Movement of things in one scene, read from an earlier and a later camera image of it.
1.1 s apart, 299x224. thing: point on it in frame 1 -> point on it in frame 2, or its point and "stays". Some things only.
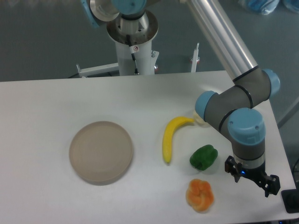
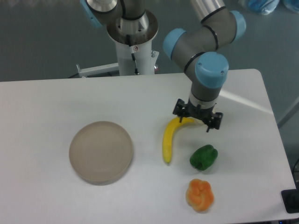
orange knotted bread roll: x=199 y=195 stays
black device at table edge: x=290 y=199 stays
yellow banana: x=172 y=123 stays
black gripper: x=258 y=174 -> x=181 y=109
